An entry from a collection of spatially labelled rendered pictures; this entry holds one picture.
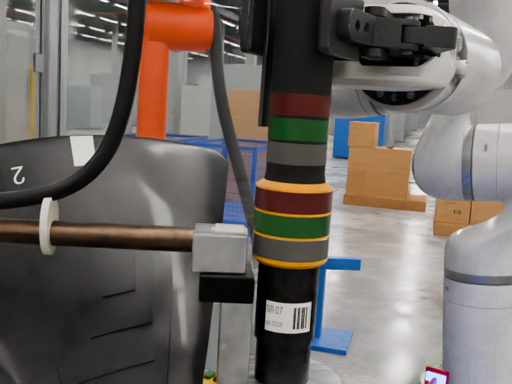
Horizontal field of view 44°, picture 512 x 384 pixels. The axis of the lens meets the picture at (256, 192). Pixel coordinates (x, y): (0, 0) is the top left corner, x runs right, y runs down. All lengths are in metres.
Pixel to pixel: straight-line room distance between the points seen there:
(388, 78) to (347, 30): 0.07
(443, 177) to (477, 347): 0.26
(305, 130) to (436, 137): 0.66
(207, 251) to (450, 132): 0.69
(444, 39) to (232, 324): 0.20
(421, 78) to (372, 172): 9.26
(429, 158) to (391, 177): 8.65
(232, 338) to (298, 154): 0.11
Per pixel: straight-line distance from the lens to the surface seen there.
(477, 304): 1.02
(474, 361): 1.05
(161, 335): 0.41
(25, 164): 0.50
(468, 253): 1.01
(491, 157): 0.99
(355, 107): 0.58
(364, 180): 9.71
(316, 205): 0.34
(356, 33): 0.34
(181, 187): 0.49
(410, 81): 0.39
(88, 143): 0.51
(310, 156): 0.34
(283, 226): 0.34
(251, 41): 0.35
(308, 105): 0.34
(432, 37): 0.38
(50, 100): 1.13
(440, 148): 0.99
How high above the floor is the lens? 1.47
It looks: 8 degrees down
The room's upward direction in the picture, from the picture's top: 3 degrees clockwise
